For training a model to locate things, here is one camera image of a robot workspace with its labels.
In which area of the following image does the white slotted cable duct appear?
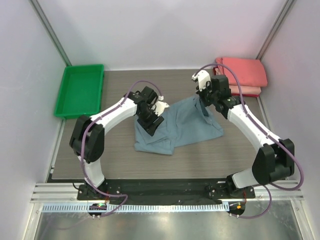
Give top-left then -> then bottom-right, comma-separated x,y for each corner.
42,202 -> 229,213

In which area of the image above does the right aluminium corner post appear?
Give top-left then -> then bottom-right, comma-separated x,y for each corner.
256,0 -> 297,60

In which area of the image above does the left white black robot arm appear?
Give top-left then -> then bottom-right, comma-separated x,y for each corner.
69,86 -> 169,200

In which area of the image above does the top coral folded shirt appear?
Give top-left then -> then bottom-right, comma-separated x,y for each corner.
215,57 -> 268,87

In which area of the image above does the aluminium corner post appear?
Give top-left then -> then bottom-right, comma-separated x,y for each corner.
256,0 -> 297,60
29,0 -> 72,66

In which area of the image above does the aluminium rail frame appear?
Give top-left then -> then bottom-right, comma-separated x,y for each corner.
31,179 -> 304,206

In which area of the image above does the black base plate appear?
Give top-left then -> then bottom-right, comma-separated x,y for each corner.
76,178 -> 256,217

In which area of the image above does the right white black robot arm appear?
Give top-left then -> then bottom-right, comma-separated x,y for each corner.
192,70 -> 295,198

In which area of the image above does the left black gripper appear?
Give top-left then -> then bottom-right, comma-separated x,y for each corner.
137,106 -> 164,136

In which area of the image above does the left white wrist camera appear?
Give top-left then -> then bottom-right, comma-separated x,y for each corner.
151,96 -> 170,117

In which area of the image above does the left aluminium corner post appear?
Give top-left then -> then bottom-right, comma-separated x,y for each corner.
29,0 -> 72,66

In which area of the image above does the green plastic tray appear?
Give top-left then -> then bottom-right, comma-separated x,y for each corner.
54,64 -> 105,119

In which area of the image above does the blue grey t shirt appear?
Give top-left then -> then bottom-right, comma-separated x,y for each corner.
134,95 -> 224,155

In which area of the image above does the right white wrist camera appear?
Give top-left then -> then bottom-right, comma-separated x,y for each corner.
191,70 -> 211,92

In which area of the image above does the light pink folded shirt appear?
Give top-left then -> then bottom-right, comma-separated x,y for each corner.
216,69 -> 262,96

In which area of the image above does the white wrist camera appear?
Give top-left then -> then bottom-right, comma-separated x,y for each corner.
191,70 -> 211,92
151,96 -> 170,117

